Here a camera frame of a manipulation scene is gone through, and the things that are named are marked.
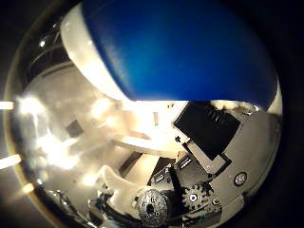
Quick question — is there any spray bottle with blue head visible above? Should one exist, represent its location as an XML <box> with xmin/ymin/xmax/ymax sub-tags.
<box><xmin>60</xmin><ymin>0</ymin><xmax>283</xmax><ymax>117</ymax></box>

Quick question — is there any grey wall panel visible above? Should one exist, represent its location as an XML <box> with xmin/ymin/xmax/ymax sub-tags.
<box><xmin>65</xmin><ymin>119</ymin><xmax>85</xmax><ymax>139</ymax></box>

